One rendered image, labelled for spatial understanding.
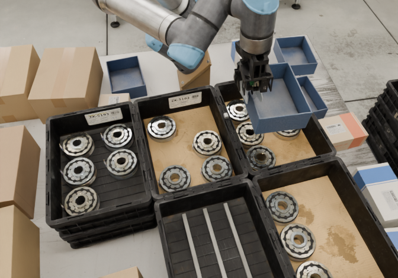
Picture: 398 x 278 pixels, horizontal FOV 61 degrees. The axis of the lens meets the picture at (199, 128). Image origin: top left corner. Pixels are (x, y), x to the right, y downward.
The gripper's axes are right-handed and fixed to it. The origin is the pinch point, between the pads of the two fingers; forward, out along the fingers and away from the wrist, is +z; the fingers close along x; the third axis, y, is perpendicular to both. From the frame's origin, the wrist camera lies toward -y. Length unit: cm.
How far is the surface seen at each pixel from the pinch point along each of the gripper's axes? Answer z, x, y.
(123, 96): 32, -44, -37
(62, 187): 25, -63, 6
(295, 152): 30.7, 17.5, 3.2
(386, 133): 80, 85, -27
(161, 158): 27.5, -29.3, -0.7
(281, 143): 30.5, 13.5, -0.9
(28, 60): 21, -81, -55
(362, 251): 31, 26, 39
